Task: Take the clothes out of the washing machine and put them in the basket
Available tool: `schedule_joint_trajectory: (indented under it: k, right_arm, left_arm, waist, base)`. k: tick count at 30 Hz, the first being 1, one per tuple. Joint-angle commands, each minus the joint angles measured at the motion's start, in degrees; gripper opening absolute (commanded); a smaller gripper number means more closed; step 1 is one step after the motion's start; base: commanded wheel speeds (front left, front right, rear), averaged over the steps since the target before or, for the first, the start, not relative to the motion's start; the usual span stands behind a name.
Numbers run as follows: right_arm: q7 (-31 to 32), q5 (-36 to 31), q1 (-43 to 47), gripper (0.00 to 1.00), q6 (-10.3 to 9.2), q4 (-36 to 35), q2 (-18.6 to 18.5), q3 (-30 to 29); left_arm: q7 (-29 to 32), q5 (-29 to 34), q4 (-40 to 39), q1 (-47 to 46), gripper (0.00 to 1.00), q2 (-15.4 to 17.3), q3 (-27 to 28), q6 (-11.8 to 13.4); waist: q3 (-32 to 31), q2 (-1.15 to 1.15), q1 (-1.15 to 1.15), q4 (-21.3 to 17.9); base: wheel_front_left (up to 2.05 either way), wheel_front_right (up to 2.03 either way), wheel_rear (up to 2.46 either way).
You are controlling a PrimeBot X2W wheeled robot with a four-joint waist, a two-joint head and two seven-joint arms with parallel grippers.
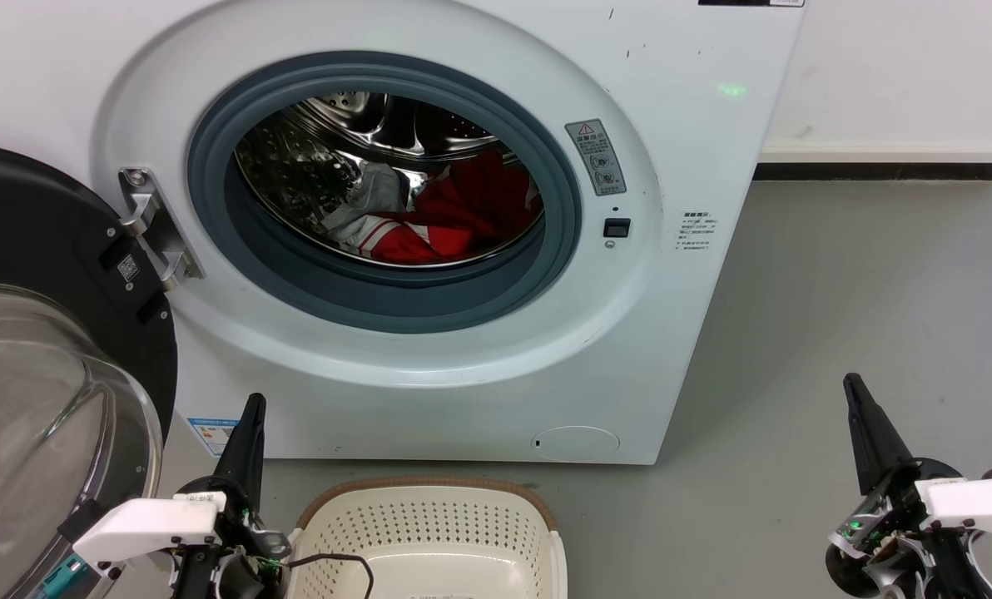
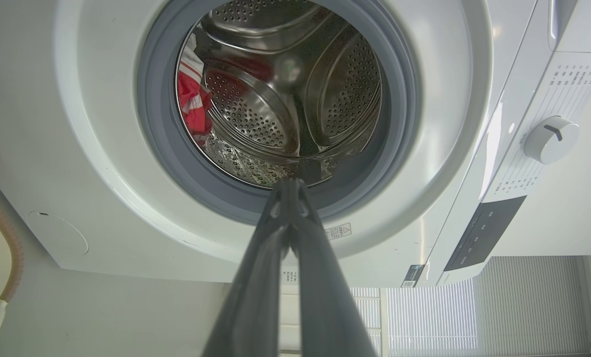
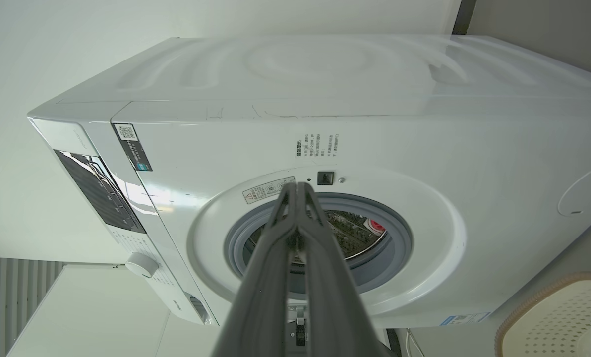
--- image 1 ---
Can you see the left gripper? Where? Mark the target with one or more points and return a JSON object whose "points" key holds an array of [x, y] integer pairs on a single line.
{"points": [[242, 549]]}

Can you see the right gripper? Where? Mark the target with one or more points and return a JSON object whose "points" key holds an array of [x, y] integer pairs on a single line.
{"points": [[887, 532]]}

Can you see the grey-white cloth garment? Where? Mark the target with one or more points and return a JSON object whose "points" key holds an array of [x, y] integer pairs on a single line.
{"points": [[375, 187]]}

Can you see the red and white clothes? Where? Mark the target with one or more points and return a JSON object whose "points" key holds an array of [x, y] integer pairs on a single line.
{"points": [[463, 208]]}

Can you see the white plastic laundry basket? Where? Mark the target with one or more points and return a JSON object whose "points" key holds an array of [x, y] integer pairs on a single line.
{"points": [[429, 524]]}

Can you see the stainless steel washing machine drum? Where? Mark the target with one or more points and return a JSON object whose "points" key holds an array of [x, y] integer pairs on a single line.
{"points": [[296, 166]]}

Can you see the black round washer door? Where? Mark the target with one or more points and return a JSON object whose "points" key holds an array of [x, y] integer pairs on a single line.
{"points": [[47, 216]]}

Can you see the black washing machine display panel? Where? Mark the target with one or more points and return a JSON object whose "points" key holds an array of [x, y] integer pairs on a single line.
{"points": [[750, 2]]}

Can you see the blue white energy sticker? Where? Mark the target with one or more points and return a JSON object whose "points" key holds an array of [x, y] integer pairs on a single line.
{"points": [[211, 434]]}

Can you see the grey rubber door gasket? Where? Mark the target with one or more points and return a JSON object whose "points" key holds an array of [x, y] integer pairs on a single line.
{"points": [[296, 284]]}

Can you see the QR code sticker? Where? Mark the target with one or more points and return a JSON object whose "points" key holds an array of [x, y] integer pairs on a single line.
{"points": [[128, 268]]}

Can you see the silver metal door hinge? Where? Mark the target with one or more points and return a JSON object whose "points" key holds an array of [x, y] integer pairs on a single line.
{"points": [[160, 241]]}

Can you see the white front-load washing machine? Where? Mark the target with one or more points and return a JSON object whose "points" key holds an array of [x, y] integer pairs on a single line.
{"points": [[671, 333]]}

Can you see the small printed text label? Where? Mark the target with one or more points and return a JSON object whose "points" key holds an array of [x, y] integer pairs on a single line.
{"points": [[697, 230]]}

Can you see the round white filter cover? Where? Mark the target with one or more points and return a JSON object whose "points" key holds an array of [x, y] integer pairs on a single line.
{"points": [[576, 443]]}

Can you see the black door latch socket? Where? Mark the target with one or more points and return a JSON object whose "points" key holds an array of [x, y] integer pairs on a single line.
{"points": [[617, 228]]}

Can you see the grey warning label sticker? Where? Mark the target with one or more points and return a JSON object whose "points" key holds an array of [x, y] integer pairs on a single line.
{"points": [[596, 158]]}

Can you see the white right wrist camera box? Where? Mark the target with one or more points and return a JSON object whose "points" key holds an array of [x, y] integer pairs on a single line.
{"points": [[979, 503]]}

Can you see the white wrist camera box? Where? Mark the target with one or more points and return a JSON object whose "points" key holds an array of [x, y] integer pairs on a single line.
{"points": [[146, 524], [979, 503]]}

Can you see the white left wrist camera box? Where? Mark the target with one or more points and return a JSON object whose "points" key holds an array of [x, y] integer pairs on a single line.
{"points": [[146, 524]]}

